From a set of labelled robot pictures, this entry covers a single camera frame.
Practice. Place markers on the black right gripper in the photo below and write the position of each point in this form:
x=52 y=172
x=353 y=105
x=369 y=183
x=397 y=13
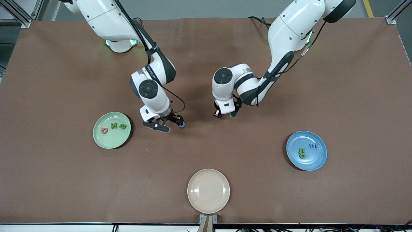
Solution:
x=174 y=117

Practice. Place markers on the green letter B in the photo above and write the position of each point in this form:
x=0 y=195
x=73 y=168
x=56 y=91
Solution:
x=122 y=126

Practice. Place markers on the green letter N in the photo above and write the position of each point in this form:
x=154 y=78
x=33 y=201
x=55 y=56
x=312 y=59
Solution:
x=114 y=126

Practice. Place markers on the red letter Q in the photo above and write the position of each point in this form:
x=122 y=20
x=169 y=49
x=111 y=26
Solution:
x=102 y=130

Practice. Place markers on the green letter p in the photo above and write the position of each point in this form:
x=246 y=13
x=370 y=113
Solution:
x=302 y=155

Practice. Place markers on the blue letter m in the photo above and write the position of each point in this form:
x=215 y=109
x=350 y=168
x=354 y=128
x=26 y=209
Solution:
x=313 y=146

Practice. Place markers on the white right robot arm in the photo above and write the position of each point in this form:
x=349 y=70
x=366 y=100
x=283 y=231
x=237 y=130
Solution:
x=106 y=19

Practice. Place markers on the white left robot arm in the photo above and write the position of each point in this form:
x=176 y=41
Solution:
x=289 y=29

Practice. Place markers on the beige plate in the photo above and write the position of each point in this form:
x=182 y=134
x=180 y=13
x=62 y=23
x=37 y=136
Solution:
x=208 y=191

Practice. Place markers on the light green plate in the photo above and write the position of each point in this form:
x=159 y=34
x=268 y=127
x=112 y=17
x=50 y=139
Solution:
x=109 y=140

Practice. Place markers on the blue plate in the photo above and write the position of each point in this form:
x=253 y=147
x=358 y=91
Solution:
x=313 y=159

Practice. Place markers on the brown table cover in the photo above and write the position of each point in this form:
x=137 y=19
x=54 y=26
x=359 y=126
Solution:
x=64 y=187

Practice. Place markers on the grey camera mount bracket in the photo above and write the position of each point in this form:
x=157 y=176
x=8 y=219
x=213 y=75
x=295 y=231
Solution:
x=208 y=224

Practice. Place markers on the aluminium frame profile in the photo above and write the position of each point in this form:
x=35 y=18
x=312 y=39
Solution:
x=16 y=10
x=390 y=20

